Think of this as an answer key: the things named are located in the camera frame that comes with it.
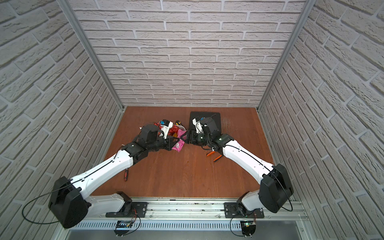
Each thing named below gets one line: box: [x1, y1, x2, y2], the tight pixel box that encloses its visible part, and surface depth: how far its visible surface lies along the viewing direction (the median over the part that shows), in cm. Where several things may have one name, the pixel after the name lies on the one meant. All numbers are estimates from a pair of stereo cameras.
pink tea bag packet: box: [171, 129, 187, 153], surface depth 79 cm
